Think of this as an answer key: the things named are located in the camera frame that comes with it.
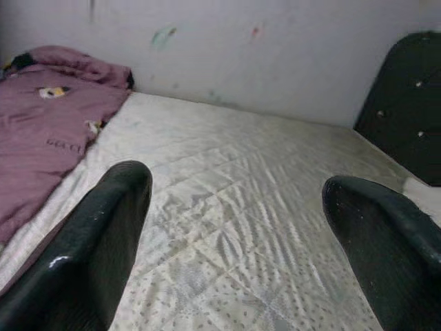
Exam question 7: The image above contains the purple cartoon print blanket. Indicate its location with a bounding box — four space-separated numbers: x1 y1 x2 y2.
0 45 135 244

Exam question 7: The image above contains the dark tufted headboard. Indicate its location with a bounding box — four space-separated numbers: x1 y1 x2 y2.
353 30 441 188

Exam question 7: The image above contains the white pillow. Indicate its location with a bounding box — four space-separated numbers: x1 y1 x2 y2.
401 176 441 228

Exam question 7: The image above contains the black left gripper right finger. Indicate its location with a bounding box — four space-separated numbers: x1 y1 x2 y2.
321 175 441 331

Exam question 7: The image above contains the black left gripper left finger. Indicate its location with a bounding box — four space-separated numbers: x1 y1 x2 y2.
0 160 154 331

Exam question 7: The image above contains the white quilted mattress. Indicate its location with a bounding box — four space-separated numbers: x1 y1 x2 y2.
0 90 441 331

